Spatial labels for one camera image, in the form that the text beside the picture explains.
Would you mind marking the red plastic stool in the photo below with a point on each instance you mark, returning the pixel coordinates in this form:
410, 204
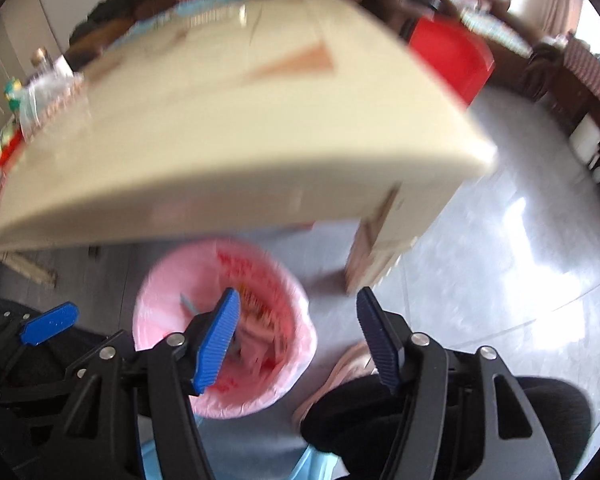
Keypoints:
450, 57

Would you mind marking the trash bin with pink bag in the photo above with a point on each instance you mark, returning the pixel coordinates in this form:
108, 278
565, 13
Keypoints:
265, 290

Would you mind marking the glass jar with gold lid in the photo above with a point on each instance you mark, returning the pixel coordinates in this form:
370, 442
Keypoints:
41, 57

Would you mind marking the green toy bottle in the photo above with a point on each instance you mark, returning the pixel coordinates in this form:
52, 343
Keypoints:
14, 94

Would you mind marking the green patterned cloth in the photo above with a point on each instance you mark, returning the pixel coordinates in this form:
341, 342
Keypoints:
495, 30

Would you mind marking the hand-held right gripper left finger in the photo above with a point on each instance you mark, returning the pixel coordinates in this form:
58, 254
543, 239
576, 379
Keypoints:
217, 340

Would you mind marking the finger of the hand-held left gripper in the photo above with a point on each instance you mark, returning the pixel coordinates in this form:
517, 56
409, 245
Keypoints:
35, 385
50, 322

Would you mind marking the wooden stick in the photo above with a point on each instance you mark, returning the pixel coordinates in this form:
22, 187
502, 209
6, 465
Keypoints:
30, 266

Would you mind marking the person's leg in black pants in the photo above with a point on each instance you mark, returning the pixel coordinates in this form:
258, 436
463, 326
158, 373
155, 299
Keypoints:
360, 420

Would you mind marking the light blue plastic bag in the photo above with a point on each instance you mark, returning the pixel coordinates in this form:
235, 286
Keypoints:
310, 462

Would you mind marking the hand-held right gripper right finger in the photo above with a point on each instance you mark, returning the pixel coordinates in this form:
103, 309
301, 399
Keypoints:
380, 345

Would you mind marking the white cabinet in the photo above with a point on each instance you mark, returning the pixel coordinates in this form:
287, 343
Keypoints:
15, 50

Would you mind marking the person's pink shoe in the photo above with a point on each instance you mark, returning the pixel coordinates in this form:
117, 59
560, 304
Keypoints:
350, 365

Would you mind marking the dark wooden cabinet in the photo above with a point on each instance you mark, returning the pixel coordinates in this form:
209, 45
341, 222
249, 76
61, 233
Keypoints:
590, 80

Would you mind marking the white container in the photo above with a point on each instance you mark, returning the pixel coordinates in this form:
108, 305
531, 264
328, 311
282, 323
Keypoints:
587, 137

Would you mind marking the red small toy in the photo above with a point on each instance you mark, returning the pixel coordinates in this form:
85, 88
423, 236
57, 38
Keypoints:
5, 150

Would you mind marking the clear plastic bag of peanuts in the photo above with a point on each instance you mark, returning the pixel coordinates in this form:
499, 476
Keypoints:
50, 105

